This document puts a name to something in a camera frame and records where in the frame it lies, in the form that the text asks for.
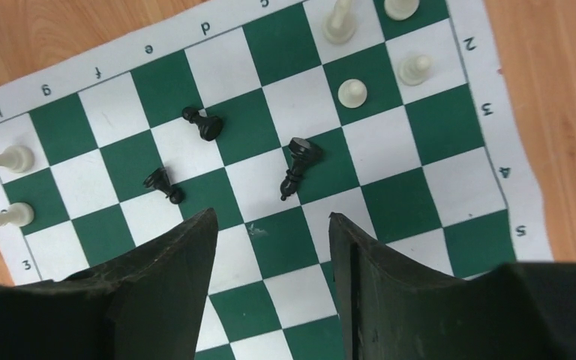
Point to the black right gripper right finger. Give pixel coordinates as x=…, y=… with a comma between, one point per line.
x=392, y=307

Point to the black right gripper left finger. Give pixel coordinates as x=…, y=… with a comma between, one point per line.
x=147, y=303

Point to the green white chess mat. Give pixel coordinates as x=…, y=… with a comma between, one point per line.
x=420, y=149

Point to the black bishop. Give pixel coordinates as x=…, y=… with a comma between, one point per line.
x=304, y=153

